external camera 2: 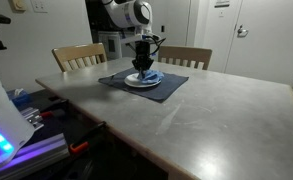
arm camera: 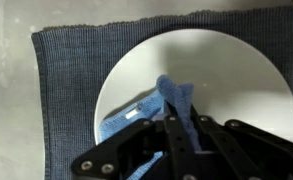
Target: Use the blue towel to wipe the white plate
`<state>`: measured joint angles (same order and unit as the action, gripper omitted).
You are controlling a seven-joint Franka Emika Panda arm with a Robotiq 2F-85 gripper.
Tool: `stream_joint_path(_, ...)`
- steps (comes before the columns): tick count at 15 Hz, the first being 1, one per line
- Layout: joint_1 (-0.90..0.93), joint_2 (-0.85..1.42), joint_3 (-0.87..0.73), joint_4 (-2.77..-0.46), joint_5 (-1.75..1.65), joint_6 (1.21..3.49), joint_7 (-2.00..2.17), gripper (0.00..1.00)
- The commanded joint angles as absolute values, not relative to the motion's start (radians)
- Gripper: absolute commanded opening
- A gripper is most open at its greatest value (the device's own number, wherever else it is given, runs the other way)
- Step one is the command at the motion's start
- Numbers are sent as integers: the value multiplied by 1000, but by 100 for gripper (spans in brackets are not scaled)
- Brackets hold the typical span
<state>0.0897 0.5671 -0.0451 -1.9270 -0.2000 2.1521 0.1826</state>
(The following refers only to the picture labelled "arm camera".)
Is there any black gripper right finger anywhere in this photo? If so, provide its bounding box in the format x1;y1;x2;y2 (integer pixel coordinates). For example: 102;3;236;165
188;105;293;180

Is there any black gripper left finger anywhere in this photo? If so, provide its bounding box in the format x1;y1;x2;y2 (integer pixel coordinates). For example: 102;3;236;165
70;99;201;180

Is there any blue microfibre towel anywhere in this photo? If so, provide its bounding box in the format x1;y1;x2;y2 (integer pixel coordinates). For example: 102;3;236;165
99;74;204;180

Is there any round white plate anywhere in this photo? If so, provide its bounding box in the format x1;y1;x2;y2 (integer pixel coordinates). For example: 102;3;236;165
93;28;293;148

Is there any dark blue woven placemat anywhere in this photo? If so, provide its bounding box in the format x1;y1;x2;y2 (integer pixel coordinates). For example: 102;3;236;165
31;5;293;180

